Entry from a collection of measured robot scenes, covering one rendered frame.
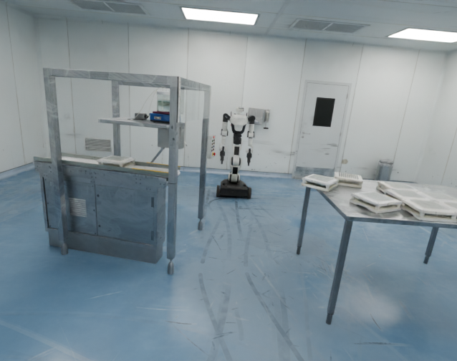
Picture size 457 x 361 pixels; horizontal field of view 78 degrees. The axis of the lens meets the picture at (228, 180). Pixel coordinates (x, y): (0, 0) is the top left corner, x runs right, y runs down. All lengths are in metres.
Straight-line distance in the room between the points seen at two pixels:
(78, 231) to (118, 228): 0.45
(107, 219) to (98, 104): 4.11
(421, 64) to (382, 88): 0.90
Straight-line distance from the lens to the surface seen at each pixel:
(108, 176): 2.74
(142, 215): 2.75
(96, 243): 3.15
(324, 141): 6.67
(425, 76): 7.57
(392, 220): 2.19
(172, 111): 2.31
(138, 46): 6.52
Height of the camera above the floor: 1.55
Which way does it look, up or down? 15 degrees down
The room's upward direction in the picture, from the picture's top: 4 degrees clockwise
